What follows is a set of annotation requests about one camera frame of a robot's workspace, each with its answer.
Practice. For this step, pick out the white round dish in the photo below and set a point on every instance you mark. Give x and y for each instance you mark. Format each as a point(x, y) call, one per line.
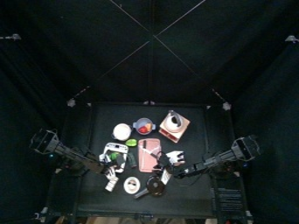
point(170, 125)

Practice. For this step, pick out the orange toy food piece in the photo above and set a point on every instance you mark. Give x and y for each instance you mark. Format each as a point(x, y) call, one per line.
point(149, 126)

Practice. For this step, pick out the white round bowl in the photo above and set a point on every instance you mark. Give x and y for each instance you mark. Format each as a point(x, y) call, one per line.
point(122, 131)

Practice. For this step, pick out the green toy lime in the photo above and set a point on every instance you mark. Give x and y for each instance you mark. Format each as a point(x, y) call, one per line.
point(131, 142)

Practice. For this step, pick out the green toy food piece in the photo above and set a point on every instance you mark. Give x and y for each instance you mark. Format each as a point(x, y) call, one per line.
point(114, 156)

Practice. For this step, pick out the white rice sushi block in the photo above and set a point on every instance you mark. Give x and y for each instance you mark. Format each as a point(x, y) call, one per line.
point(111, 185)

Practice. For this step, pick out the pink cutting board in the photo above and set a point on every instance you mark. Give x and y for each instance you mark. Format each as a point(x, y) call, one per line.
point(147, 163)

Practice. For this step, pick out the white rectangular tray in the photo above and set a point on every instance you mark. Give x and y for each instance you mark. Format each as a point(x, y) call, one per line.
point(111, 147)

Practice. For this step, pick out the red toy food piece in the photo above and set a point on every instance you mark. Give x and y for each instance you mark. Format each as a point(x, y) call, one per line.
point(143, 130)

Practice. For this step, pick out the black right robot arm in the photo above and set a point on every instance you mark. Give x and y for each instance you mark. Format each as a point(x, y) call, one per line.
point(218, 159)

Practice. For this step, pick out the black utensil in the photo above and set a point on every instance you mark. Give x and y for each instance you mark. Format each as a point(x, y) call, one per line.
point(177, 118)

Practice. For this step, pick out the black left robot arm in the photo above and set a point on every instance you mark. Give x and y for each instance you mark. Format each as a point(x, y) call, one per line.
point(66, 151)

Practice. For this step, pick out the grey bowl red contents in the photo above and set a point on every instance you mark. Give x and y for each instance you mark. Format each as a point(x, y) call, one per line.
point(139, 123)

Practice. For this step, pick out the white kettle on tray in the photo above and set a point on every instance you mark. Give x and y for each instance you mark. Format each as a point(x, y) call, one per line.
point(167, 135)

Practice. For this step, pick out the dark oblong toy food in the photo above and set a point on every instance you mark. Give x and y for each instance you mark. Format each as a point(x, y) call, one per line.
point(133, 159)

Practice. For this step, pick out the small white round plate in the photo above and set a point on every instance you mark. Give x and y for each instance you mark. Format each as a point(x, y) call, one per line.
point(131, 185)

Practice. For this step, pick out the silver frame corner bracket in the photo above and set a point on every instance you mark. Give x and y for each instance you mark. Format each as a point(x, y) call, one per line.
point(226, 106)
point(291, 38)
point(71, 102)
point(15, 37)
point(147, 102)

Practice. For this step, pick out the black frying pan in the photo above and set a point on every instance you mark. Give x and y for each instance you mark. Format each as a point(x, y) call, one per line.
point(157, 185)

